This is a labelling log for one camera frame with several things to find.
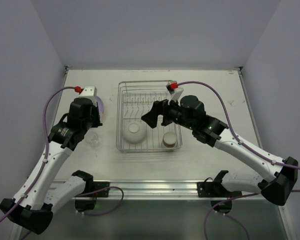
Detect purple plate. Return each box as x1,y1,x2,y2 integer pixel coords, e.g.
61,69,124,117
95,96,105,119

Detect small clear glass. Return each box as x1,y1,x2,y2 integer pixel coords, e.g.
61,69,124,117
85,132,99,148

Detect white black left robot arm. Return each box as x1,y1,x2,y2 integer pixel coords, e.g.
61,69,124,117
0,97,102,235

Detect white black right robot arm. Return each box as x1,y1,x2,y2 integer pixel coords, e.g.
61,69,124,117
141,95,298,206

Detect white bowl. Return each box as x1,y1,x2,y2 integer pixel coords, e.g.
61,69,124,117
123,121,147,144

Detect brown white cup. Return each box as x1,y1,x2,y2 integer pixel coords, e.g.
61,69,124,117
161,131,177,148

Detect metal wire dish rack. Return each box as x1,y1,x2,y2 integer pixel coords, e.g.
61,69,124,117
115,79,183,154

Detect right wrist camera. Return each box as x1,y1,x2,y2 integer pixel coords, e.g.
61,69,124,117
166,80,184,105

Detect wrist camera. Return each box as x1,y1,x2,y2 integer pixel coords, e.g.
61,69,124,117
166,80,184,105
79,86,97,99

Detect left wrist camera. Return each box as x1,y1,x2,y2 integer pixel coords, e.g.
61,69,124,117
79,86,97,99

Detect aluminium front rail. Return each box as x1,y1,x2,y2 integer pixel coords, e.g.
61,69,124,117
21,177,287,201

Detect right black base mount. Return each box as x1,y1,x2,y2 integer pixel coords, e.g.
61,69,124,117
196,177,243,214

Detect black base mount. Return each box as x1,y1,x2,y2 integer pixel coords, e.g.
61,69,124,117
74,181,110,212
196,177,243,214

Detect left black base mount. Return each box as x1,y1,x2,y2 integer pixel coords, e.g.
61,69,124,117
74,181,110,212

